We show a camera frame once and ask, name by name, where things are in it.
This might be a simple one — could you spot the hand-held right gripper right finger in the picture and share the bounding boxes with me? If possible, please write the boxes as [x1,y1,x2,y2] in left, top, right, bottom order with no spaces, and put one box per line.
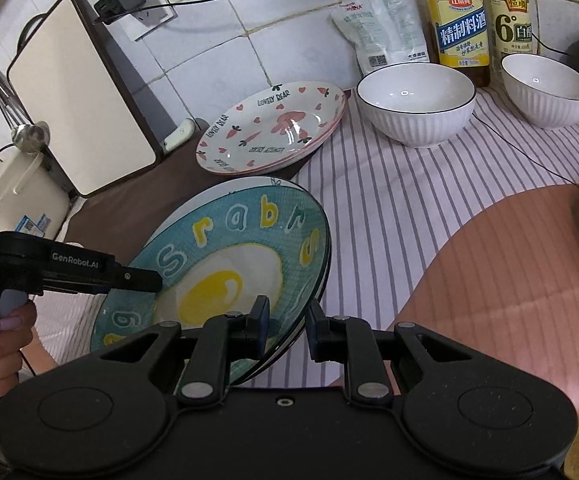
[307,302,470,406]

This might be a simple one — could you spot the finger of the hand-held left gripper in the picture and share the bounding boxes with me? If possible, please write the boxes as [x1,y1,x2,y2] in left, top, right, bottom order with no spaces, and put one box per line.
[42,266,164,296]

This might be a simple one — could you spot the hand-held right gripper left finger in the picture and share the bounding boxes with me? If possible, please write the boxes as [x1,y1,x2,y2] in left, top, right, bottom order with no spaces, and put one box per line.
[100,296,271,407]

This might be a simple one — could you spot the blue egg print plate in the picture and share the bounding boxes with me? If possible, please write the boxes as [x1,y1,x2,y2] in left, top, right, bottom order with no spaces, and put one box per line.
[90,187,331,385]

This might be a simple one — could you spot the blue rimmed plate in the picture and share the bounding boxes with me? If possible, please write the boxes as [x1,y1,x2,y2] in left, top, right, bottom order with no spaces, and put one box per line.
[229,176,332,311]

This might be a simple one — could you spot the pink carrot print plate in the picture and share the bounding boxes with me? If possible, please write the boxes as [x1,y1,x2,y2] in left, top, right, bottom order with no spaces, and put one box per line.
[196,81,347,172]
[204,89,353,177]

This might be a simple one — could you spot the cream kitchen appliance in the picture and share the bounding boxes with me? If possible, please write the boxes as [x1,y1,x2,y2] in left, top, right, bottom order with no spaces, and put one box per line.
[0,147,72,242]

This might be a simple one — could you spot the hanging metal ladle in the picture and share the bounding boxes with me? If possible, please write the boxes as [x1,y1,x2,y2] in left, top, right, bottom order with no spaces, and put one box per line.
[0,52,51,155]

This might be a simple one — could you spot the purple striped tablecloth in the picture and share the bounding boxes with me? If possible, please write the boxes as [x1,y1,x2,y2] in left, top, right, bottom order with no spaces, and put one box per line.
[34,85,579,391]

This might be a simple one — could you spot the beige cutting board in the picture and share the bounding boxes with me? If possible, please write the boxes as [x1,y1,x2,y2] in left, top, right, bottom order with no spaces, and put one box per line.
[6,0,165,198]

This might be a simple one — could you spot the black power adapter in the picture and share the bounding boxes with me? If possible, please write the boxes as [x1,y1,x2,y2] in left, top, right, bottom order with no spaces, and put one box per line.
[92,0,147,25]

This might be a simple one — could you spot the white seasoning bag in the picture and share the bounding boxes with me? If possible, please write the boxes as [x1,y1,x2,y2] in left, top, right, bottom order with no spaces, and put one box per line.
[332,0,433,77]

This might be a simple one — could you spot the yellow label cooking wine bottle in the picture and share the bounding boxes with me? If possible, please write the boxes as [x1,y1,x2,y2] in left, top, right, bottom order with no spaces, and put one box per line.
[412,0,491,88]

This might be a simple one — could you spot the clear vinegar bottle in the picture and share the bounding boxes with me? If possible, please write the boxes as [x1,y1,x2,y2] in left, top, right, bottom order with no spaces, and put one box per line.
[482,0,540,61]

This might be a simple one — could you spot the white plastic handle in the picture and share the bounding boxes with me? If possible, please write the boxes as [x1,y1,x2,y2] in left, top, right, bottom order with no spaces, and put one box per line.
[163,119,196,153]

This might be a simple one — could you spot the white wall socket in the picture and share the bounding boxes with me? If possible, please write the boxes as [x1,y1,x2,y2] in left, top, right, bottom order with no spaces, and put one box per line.
[119,0,178,42]

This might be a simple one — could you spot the thin black table cable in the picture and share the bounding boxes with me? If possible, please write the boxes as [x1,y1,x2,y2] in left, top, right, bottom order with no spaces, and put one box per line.
[471,109,579,187]

